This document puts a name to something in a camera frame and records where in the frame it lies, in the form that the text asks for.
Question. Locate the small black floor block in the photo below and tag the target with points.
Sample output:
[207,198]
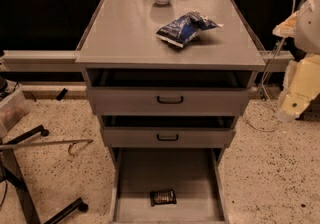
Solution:
[61,94]

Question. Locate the bottom grey open drawer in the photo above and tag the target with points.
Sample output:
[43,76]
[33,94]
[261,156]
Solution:
[191,173]

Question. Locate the metal hook rod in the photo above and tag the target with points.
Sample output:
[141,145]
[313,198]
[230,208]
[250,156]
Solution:
[5,147]

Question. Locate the clear plastic storage box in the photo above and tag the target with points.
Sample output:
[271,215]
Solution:
[12,108]

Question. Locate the blue chip bag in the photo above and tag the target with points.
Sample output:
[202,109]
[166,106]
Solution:
[184,29]

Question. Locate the black stand base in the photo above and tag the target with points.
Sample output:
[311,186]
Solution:
[10,172]

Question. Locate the top grey drawer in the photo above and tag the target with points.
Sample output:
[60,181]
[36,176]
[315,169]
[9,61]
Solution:
[166,92]

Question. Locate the grey drawer cabinet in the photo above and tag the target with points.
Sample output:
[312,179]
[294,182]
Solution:
[123,36]

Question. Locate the middle grey drawer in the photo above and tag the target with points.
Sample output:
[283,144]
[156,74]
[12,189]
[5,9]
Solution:
[168,131]

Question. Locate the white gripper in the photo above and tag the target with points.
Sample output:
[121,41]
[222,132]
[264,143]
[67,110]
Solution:
[308,31]

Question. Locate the dark rxbar chocolate bar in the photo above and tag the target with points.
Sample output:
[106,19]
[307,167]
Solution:
[162,197]

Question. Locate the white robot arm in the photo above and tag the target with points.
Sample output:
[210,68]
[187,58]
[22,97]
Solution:
[307,36]

